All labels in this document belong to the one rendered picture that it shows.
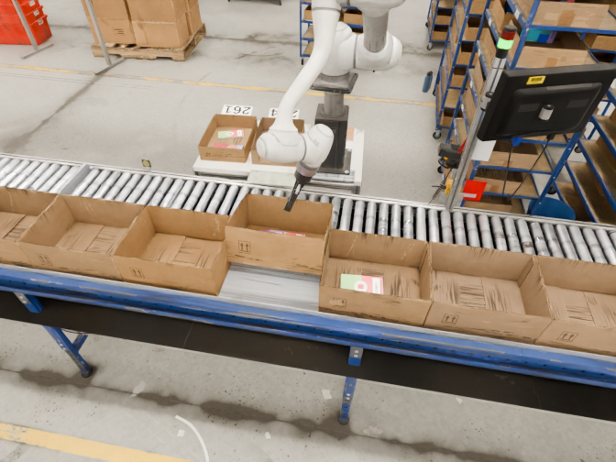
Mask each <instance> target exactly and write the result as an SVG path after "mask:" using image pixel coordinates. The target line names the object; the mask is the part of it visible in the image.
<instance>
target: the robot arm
mask: <svg viewBox="0 0 616 462"><path fill-rule="evenodd" d="M405 1H406V0H312V16H313V34H314V45H313V52H312V55H311V57H310V59H309V60H308V61H307V63H306V64H305V66H304V67H303V69H302V70H301V72H300V73H299V75H298V76H297V78H296V79H295V81H294V82H293V83H292V85H291V87H290V88H289V90H288V91H287V93H286V94H285V95H284V96H283V98H282V100H281V102H280V105H279V108H278V112H277V115H276V119H275V122H274V124H273V125H272V126H271V127H270V128H269V132H268V133H264V134H263V135H261V136H260V137H259V138H258V141H257V151H258V154H259V155H260V157H261V158H263V159H264V160H269V161H272V162H277V163H293V162H297V163H296V170H295V172H294V177H295V179H296V181H295V183H294V186H293V189H292V190H291V196H289V198H288V199H287V200H288V201H287V203H286V205H285V207H284V209H283V210H285V211H288V212H290V211H291V209H292V206H293V205H294V203H295V201H296V199H297V197H298V195H299V194H300V191H301V190H302V188H303V186H304V184H305V183H307V182H310V181H311V179H312V177H313V176H314V175H315V174H316V173H317V171H318V169H319V168H320V166H321V164H322V162H324V161H325V159H326V157H327V155H328V153H329V151H330V149H331V147H332V144H333V139H334V135H333V132H332V130H331V129H330V128H329V127H328V126H325V125H322V124H317V125H316V126H314V127H312V128H311V129H310V130H309V132H306V133H303V134H298V129H297V128H296V127H295V126H294V124H293V122H292V114H293V111H294V108H295V106H296V105H297V104H298V103H299V101H300V100H301V99H302V97H303V96H304V94H305V93H306V92H307V90H308V89H309V88H310V86H311V85H312V84H313V86H315V87H320V86H321V87H330V88H338V89H343V90H347V89H348V86H349V84H350V81H351V79H352V77H353V76H355V73H354V72H353V71H349V70H351V69H360V70H370V71H385V70H388V69H391V68H393V67H395V66H396V65H397V64H398V63H399V62H400V59H401V55H402V44H401V42H400V41H399V40H398V39H397V38H395V37H394V36H392V35H391V34H390V33H389V32H388V31H387V29H388V21H389V11H390V10H391V9H392V8H396V7H398V6H400V5H402V4H403V3H404V2H405ZM341 6H355V7H357V8H358V9H359V10H361V11H362V16H363V32H364V33H363V34H361V35H358V34H355V33H353V32H352V29H351V28H350V27H349V26H348V25H347V24H345V23H343V22H338V20H339V17H340V11H341ZM315 79H317V80H316V81H315ZM314 81H315V82H314Z"/></svg>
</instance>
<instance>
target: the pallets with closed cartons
mask: <svg viewBox="0 0 616 462"><path fill-rule="evenodd" d="M81 2H82V7H83V10H84V12H85V15H86V17H87V20H88V23H89V25H90V28H91V31H92V33H93V38H94V41H95V43H93V44H92V45H91V49H92V52H93V56H94V57H99V58H104V57H105V56H104V54H103V51H102V48H101V45H100V42H99V39H98V37H97V35H96V32H95V29H94V24H93V21H92V19H91V16H90V13H89V10H88V7H87V4H86V2H85V0H81ZM91 2H92V5H93V10H94V12H95V15H96V18H97V21H98V24H99V27H100V29H101V32H102V35H103V38H104V43H108V44H107V45H106V48H107V51H108V54H120V55H121V57H124V58H125V59H131V58H136V60H142V59H147V60H155V59H157V57H158V56H159V57H172V58H173V59H174V61H186V60H187V59H188V57H189V56H190V55H191V53H192V52H193V50H194V49H195V48H196V46H197V45H198V44H199V42H200V41H201V40H202V38H203V37H204V36H205V34H206V28H205V23H202V20H201V15H200V9H199V3H198V0H91ZM119 43H122V44H121V45H120V46H119V47H118V48H116V46H117V45H118V44H119ZM130 44H137V45H136V46H135V47H134V48H127V46H129V45H130ZM142 47H145V48H144V49H142ZM171 48H173V49H172V50H170V49H171Z"/></svg>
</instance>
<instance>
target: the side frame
mask: <svg viewBox="0 0 616 462"><path fill-rule="evenodd" d="M52 287H53V288H54V289H53V288H52ZM0 290H1V291H8V292H18V293H24V294H29V295H36V296H41V297H47V298H52V299H59V300H64V301H70V302H76V303H87V304H92V305H98V306H103V307H110V308H116V309H121V310H127V311H133V312H139V313H144V314H155V315H161V316H167V317H172V318H178V319H184V320H190V321H195V322H201V323H207V324H213V325H223V326H229V327H235V328H241V329H247V330H252V331H259V332H264V333H270V334H275V335H281V336H292V337H298V338H303V339H310V340H315V341H321V342H326V343H333V344H338V345H344V346H350V347H361V348H366V349H372V350H378V351H384V352H390V353H395V354H401V355H406V356H413V357H418V358H429V359H435V360H441V361H446V362H452V363H458V364H464V365H469V366H475V367H481V368H487V369H497V370H503V371H509V372H515V373H521V374H526V375H532V376H538V377H544V378H549V379H555V380H566V381H572V382H577V383H584V384H589V385H595V386H601V387H606V388H613V389H616V362H610V361H605V360H598V359H593V358H586V357H575V356H570V355H563V354H557V353H551V352H545V351H539V350H533V349H527V348H520V347H515V346H504V345H498V344H492V343H486V342H479V341H474V340H467V339H462V338H455V337H450V336H443V335H432V334H427V333H420V332H414V331H408V330H402V329H396V328H390V327H384V326H378V325H372V324H361V323H355V322H349V321H343V320H336V319H331V318H324V317H319V316H312V315H307V314H300V313H289V312H283V311H277V310H271V309H265V308H258V307H253V306H246V305H241V304H234V303H229V302H218V301H211V300H206V299H199V298H193V297H187V296H181V295H175V294H169V293H163V292H157V291H146V290H140V289H134V288H128V287H122V286H115V285H110V284H103V283H98V282H91V281H86V280H75V279H68V278H63V277H56V276H50V275H44V274H38V273H32V272H26V271H20V270H14V269H3V268H0ZM96 294H97V295H96ZM110 296H112V298H111V297H110ZM140 301H141V302H140ZM155 303H156V304H155ZM171 306H172V307H171ZM185 308H187V309H188V310H187V309H185ZM201 311H203V312H201ZM232 315H234V316H235V317H234V316H232ZM248 318H250V319H248ZM265 321H267V322H265ZM297 325H298V326H299V327H298V326H297ZM314 328H316V329H315V330H314ZM330 331H333V332H330ZM348 334H350V335H348ZM364 336H366V337H364ZM381 339H384V340H381ZM399 342H401V343H399ZM417 345H419V346H417ZM434 347H436V348H434ZM452 350H455V351H452ZM469 353H473V354H469ZM488 356H491V357H488ZM507 358H508V360H507ZM525 361H527V363H525ZM544 365H546V366H544ZM582 370H585V371H582ZM601 373H602V374H603V375H600V374H601Z"/></svg>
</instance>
